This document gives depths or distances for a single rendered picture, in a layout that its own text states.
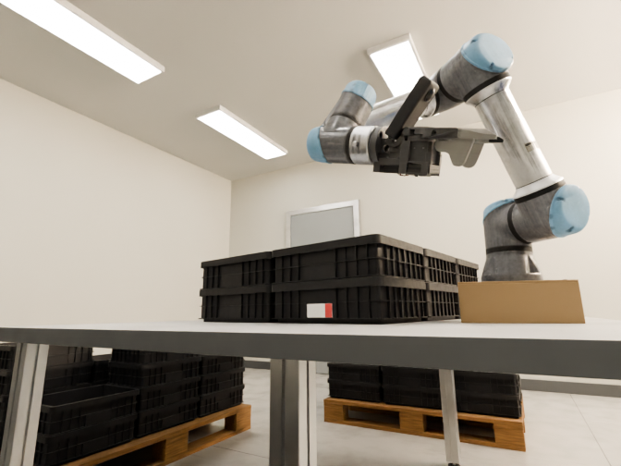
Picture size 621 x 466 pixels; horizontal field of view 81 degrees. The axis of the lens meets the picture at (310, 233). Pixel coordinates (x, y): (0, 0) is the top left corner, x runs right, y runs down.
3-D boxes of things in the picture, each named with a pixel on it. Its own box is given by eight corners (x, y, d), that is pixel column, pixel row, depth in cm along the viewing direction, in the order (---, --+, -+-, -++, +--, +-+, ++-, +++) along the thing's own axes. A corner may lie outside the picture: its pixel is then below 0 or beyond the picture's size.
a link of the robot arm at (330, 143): (314, 116, 78) (298, 146, 75) (359, 114, 72) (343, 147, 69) (329, 141, 84) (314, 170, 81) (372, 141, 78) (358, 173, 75)
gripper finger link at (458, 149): (493, 167, 57) (438, 165, 64) (498, 128, 56) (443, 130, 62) (483, 166, 55) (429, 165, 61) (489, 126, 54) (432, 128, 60)
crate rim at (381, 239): (425, 254, 116) (424, 247, 117) (378, 241, 94) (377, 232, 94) (325, 265, 141) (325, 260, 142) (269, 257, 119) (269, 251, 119)
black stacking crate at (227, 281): (325, 290, 139) (324, 261, 142) (269, 288, 117) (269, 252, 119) (255, 295, 164) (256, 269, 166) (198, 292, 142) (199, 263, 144)
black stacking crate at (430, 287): (462, 319, 134) (459, 286, 137) (430, 321, 112) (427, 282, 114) (368, 319, 159) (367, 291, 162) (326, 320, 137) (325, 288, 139)
